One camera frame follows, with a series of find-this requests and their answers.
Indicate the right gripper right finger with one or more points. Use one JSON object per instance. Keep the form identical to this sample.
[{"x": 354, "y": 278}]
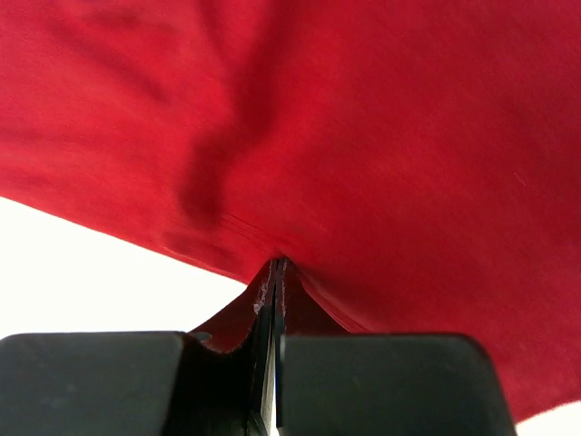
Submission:
[{"x": 333, "y": 382}]

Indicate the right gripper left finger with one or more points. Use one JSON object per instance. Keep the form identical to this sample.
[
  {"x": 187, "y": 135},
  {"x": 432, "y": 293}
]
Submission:
[{"x": 215, "y": 380}]

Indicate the red t shirt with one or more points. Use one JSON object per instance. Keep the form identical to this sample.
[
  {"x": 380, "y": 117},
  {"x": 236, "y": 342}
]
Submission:
[{"x": 419, "y": 161}]

